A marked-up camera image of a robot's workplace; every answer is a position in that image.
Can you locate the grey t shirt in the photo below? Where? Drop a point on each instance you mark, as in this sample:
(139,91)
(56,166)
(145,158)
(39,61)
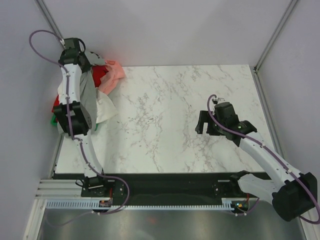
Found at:
(87,86)

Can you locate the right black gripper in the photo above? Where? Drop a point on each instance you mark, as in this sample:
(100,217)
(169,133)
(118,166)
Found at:
(204,118)

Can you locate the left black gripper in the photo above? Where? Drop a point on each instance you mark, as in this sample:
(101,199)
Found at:
(89,66)

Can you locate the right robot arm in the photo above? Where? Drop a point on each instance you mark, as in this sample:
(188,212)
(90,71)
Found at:
(290,192)

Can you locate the left aluminium frame post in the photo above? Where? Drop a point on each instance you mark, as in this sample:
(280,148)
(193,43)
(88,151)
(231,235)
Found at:
(48,17)

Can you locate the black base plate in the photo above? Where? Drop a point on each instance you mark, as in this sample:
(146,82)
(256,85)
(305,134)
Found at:
(164,189)

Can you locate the green t shirt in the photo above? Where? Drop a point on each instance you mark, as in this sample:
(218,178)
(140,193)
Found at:
(54,120)

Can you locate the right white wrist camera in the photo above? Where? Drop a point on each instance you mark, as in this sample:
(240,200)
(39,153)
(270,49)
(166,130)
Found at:
(218,100)

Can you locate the right aluminium frame post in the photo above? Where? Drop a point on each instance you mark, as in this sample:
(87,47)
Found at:
(275,34)

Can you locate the aluminium frame post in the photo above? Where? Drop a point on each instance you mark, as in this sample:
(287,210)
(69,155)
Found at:
(275,34)
(48,17)

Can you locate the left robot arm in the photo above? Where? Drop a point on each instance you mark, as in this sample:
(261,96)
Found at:
(71,114)

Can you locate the red t shirt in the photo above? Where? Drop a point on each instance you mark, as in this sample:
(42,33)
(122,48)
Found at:
(98,72)

